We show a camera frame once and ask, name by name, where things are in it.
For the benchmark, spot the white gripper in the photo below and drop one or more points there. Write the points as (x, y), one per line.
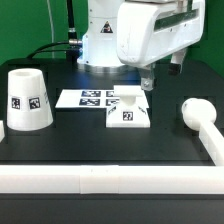
(149, 31)

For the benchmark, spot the white lamp base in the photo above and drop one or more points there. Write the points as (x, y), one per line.
(130, 111)

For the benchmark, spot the white lamp bulb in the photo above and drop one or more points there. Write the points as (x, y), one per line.
(195, 111)

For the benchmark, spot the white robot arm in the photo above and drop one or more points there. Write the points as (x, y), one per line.
(99, 43)

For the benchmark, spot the white lamp shade cone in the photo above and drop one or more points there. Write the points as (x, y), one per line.
(28, 107)

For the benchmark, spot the white marker tag sheet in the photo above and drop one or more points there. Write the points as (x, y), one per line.
(87, 98)

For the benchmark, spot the white front fence bar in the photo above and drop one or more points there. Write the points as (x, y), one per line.
(111, 179)

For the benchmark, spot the white left fence block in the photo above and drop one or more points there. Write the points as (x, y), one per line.
(2, 132)

